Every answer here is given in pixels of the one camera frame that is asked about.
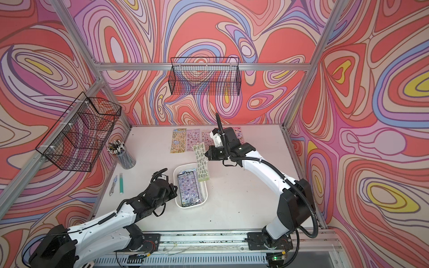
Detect pink bonbon sticker sheet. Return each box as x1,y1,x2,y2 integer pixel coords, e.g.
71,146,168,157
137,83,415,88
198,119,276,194
201,130,215,151

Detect green cream sticker sheet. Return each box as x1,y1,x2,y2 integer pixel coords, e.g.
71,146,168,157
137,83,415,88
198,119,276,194
193,143,210,182

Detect white plastic storage tray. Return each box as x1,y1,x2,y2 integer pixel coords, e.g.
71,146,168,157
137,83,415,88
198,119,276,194
173,163,208,209

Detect pink puffy sticker sheet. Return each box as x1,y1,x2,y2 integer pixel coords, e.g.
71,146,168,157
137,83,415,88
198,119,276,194
185,129,201,151

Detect yellow green sticker sheet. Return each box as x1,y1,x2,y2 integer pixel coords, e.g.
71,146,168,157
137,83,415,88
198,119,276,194
170,128,187,154

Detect pink yellow pastel sticker sheet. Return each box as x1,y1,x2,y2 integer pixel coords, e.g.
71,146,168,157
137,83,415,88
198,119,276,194
233,127,245,144

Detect purple holographic sticker sheet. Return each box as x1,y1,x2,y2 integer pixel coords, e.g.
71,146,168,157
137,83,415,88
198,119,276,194
177,169,203,208

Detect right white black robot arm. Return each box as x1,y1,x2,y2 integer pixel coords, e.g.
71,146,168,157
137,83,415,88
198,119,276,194
205,113,318,249

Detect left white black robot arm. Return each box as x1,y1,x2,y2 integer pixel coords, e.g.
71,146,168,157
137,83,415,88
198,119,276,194
22,169,178,268

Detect green pen on table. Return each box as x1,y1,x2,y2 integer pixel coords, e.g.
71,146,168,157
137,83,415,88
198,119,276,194
119,173,124,194

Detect small clear blue tool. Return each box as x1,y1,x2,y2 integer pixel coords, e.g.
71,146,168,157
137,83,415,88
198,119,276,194
109,175,118,196

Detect mesh pen cup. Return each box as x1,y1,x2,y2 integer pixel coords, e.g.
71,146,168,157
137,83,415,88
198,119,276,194
114,149,136,170

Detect bundle of pens in cup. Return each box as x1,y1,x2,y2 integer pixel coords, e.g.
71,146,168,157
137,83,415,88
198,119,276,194
107,140,126,156

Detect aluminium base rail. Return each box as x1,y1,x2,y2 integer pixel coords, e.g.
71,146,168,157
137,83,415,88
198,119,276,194
82,230,351,268

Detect black wire basket at back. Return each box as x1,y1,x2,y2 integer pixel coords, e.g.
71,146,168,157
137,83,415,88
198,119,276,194
168,57,242,96

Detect black wire basket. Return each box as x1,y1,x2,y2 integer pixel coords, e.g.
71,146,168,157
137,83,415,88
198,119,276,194
35,92,122,173
168,57,242,96

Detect black wire basket on left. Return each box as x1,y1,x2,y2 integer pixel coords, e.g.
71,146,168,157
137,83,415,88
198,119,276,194
35,92,122,173

